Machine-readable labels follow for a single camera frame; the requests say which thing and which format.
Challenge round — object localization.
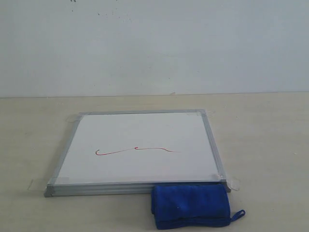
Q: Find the blue cloth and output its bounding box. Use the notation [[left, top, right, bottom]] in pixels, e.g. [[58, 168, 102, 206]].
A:
[[151, 184, 246, 230]]

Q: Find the white board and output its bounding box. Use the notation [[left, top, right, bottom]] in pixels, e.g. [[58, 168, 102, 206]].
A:
[[44, 110, 226, 197]]

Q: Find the clear tape far right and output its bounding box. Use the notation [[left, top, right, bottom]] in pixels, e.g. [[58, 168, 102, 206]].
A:
[[185, 109, 216, 118]]

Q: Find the clear tape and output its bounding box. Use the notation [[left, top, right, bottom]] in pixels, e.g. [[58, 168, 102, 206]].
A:
[[185, 109, 216, 118], [214, 174, 240, 193]]

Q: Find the clear tape near right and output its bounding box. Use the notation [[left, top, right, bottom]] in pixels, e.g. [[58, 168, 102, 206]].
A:
[[214, 174, 240, 193]]

